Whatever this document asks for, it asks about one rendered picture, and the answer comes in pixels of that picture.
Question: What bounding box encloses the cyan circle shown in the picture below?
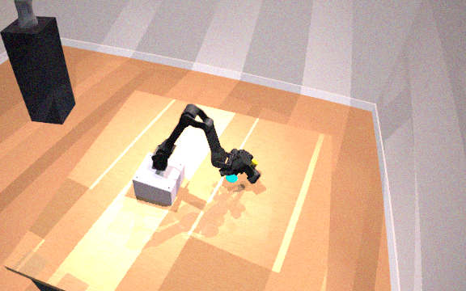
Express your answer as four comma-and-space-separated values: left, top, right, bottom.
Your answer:
226, 175, 238, 183

